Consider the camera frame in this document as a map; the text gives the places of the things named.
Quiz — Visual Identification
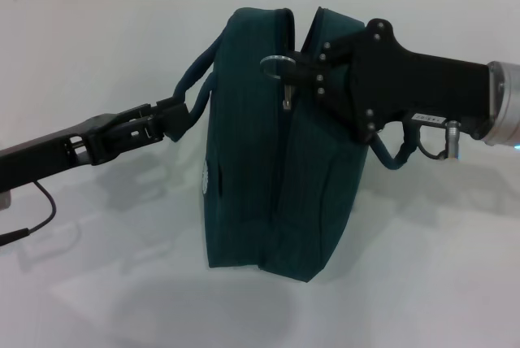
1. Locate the teal insulated lunch bag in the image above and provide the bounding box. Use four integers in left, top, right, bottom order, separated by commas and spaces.
173, 6, 423, 285

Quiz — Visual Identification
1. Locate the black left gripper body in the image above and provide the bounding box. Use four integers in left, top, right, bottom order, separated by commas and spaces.
0, 113, 107, 194

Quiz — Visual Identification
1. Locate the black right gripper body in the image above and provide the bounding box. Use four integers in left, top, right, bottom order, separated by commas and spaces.
344, 18, 496, 145

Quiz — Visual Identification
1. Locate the right gripper cable with plug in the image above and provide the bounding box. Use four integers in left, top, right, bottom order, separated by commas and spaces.
401, 119, 463, 163

